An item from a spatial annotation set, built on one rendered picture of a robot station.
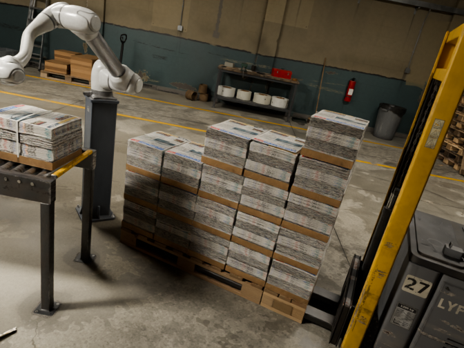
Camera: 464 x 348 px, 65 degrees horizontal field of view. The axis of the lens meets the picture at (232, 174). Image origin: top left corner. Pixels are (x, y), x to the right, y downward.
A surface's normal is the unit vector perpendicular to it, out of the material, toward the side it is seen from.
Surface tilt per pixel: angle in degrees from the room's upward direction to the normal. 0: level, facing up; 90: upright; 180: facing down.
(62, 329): 0
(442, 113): 90
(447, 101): 90
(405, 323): 90
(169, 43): 90
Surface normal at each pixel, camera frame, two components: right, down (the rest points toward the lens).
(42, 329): 0.18, -0.92
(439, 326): -0.40, 0.26
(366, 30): -0.06, 0.35
